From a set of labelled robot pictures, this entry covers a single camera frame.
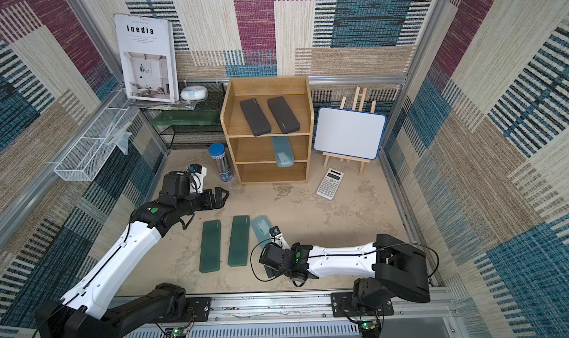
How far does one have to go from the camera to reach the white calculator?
1.03m

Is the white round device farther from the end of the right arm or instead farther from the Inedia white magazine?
the end of the right arm

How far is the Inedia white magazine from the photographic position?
0.76m
